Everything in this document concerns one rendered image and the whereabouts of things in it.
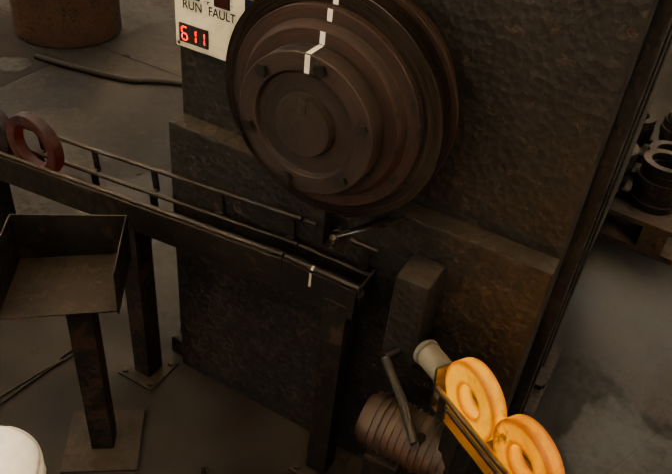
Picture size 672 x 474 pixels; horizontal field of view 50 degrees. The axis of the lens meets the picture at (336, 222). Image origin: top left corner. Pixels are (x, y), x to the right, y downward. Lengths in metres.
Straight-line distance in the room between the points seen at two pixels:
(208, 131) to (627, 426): 1.56
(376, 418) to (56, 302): 0.75
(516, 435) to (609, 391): 1.26
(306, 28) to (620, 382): 1.72
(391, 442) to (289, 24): 0.87
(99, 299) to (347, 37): 0.83
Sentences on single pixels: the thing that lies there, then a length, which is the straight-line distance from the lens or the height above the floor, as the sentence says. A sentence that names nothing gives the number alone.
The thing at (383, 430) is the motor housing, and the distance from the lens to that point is 1.58.
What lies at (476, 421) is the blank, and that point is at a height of 0.69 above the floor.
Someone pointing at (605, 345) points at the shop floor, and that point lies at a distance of 2.70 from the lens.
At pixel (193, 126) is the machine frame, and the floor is 0.87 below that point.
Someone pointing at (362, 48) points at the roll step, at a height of 1.27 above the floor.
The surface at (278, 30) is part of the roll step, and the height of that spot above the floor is 1.25.
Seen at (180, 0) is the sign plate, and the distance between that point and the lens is 1.69.
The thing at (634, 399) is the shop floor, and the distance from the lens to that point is 2.57.
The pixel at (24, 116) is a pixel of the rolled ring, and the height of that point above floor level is 0.77.
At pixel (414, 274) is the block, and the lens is 1.50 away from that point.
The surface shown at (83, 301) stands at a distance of 1.72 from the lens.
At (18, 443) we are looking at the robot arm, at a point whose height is 1.07.
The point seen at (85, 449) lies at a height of 0.01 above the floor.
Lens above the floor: 1.77
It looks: 37 degrees down
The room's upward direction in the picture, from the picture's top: 6 degrees clockwise
